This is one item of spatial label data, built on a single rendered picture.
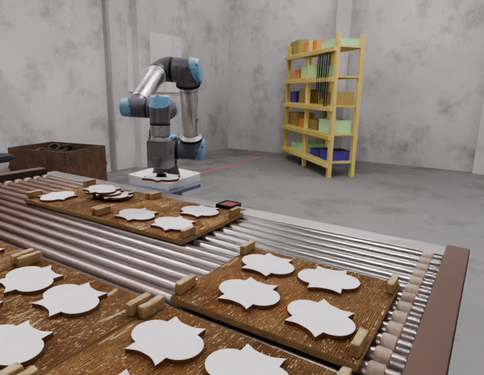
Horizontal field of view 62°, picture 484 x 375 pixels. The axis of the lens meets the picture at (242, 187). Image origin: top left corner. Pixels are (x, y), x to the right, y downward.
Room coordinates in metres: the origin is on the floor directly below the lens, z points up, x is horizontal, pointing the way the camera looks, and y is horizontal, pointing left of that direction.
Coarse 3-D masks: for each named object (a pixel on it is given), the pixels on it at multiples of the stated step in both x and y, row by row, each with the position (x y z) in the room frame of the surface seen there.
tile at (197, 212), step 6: (186, 210) 1.41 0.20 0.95; (192, 210) 1.41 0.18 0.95; (198, 210) 1.42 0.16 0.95; (204, 210) 1.42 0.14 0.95; (210, 210) 1.42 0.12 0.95; (216, 210) 1.42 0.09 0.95; (192, 216) 1.36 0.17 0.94; (198, 216) 1.35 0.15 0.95; (204, 216) 1.36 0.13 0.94; (210, 216) 1.36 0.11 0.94; (216, 216) 1.37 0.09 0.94
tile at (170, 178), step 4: (144, 176) 1.50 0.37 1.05; (148, 176) 1.50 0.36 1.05; (152, 176) 1.50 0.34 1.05; (168, 176) 1.50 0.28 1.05; (172, 176) 1.51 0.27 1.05; (176, 176) 1.51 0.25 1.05; (144, 180) 1.47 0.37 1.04; (148, 180) 1.47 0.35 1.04; (152, 180) 1.46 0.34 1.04; (156, 180) 1.43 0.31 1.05; (160, 180) 1.45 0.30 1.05; (164, 180) 1.45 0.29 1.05; (168, 180) 1.45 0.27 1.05; (172, 180) 1.46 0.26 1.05; (176, 180) 1.47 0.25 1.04
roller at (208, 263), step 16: (16, 208) 1.50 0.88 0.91; (32, 208) 1.48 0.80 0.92; (64, 224) 1.34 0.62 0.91; (80, 224) 1.31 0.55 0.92; (128, 240) 1.18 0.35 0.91; (144, 240) 1.16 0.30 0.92; (176, 256) 1.07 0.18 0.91; (192, 256) 1.05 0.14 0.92; (384, 320) 0.76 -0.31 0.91; (400, 320) 0.75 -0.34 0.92; (416, 320) 0.75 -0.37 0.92
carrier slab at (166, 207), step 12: (144, 204) 1.52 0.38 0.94; (156, 204) 1.52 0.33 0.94; (168, 204) 1.52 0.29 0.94; (180, 204) 1.53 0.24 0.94; (192, 204) 1.53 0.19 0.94; (96, 216) 1.35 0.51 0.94; (108, 216) 1.35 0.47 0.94; (156, 216) 1.36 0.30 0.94; (168, 216) 1.37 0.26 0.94; (180, 216) 1.37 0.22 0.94; (228, 216) 1.38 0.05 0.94; (240, 216) 1.41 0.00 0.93; (132, 228) 1.24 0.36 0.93; (144, 228) 1.23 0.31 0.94; (156, 228) 1.23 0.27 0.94; (204, 228) 1.24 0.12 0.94; (216, 228) 1.28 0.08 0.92; (168, 240) 1.16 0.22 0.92; (180, 240) 1.13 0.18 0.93
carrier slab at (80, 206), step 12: (84, 192) 1.68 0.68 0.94; (36, 204) 1.51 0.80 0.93; (48, 204) 1.49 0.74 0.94; (60, 204) 1.49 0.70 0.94; (72, 204) 1.49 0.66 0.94; (84, 204) 1.50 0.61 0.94; (96, 204) 1.50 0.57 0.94; (108, 204) 1.50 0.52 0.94; (120, 204) 1.51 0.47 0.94; (132, 204) 1.51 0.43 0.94; (84, 216) 1.36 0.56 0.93
